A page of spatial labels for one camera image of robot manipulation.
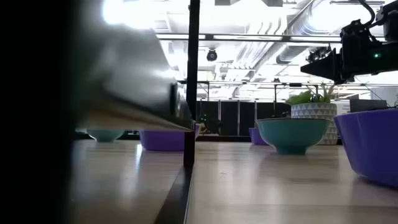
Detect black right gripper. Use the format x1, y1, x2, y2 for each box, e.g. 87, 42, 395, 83
300, 37, 376, 85

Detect teal flower-print ceramic bowl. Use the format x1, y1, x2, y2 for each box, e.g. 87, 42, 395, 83
254, 117, 331, 156
86, 129, 126, 143

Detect purple plastic bowl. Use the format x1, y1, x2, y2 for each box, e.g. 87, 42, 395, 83
139, 123, 200, 152
333, 108, 398, 190
248, 127, 269, 146

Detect succulent in white patterned pot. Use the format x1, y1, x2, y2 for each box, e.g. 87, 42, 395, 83
285, 83, 339, 146

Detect black rectangular box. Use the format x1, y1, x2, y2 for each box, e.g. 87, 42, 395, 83
349, 98, 389, 113

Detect grey overhead crossbar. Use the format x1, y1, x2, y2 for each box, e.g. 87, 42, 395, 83
155, 32, 388, 44

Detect black partition panels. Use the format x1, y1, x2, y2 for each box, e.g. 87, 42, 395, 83
195, 99, 292, 137

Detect black metal table frame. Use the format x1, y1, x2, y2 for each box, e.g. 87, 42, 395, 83
74, 132, 343, 144

